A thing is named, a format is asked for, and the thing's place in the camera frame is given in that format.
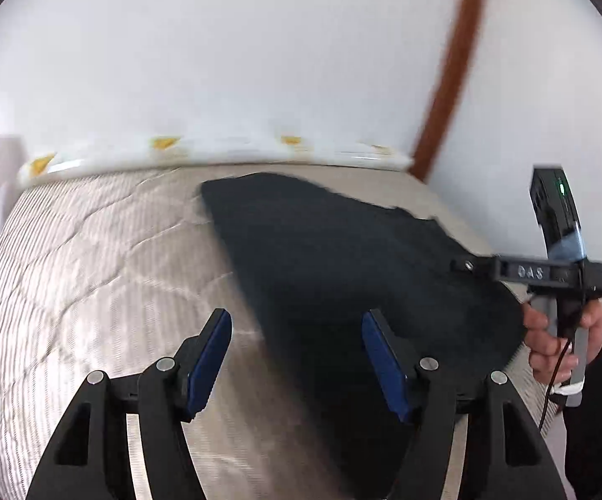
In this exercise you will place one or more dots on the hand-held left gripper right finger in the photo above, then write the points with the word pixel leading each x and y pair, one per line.
pixel 384 364

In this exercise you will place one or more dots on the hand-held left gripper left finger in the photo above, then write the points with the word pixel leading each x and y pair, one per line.
pixel 208 359

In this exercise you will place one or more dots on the person's right hand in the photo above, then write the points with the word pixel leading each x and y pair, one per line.
pixel 540 344

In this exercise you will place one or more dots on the black t-shirt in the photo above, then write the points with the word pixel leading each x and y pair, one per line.
pixel 332 250

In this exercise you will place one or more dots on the white rolled mat yellow print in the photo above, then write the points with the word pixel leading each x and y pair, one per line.
pixel 228 148

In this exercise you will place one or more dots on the brown wooden door frame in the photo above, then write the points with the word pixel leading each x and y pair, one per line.
pixel 457 52

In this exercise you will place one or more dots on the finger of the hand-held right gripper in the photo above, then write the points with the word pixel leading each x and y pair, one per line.
pixel 470 264

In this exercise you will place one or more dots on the striped grey mattress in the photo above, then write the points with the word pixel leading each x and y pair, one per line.
pixel 98 271

